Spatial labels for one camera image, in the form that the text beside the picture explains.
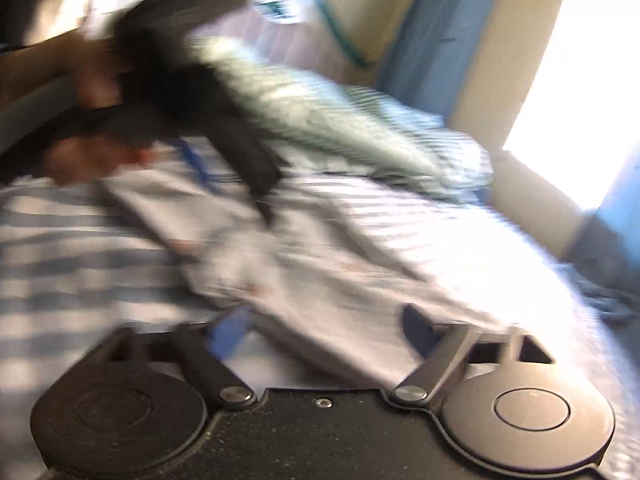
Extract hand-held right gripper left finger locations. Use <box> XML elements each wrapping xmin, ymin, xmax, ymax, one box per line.
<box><xmin>97</xmin><ymin>305</ymin><xmax>257</xmax><ymax>407</ymax></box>

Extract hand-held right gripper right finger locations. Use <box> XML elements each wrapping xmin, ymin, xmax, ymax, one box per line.
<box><xmin>392</xmin><ymin>304</ymin><xmax>557</xmax><ymax>406</ymax></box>

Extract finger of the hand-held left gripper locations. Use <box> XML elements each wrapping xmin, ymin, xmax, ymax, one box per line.
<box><xmin>172</xmin><ymin>137</ymin><xmax>221</xmax><ymax>198</ymax></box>
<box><xmin>212</xmin><ymin>75</ymin><xmax>283</xmax><ymax>226</ymax></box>

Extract grey printed pants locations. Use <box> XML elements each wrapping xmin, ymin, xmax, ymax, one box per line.
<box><xmin>100</xmin><ymin>157</ymin><xmax>508</xmax><ymax>387</ymax></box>

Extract person's left forearm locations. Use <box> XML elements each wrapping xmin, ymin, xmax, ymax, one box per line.
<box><xmin>0</xmin><ymin>32</ymin><xmax>103</xmax><ymax>111</ymax></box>

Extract person's left hand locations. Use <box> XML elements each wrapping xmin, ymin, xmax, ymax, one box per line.
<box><xmin>44</xmin><ymin>40</ymin><xmax>157</xmax><ymax>187</ymax></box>

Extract green checkered quilt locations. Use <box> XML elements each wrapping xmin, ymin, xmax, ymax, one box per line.
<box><xmin>190</xmin><ymin>35</ymin><xmax>497</xmax><ymax>207</ymax></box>

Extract blue star curtain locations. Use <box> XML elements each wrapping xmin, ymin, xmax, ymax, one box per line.
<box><xmin>564</xmin><ymin>125</ymin><xmax>640</xmax><ymax>331</ymax></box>
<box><xmin>374</xmin><ymin>0</ymin><xmax>503</xmax><ymax>128</ymax></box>

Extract bright window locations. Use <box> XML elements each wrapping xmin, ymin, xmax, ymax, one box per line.
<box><xmin>500</xmin><ymin>0</ymin><xmax>640</xmax><ymax>213</ymax></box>

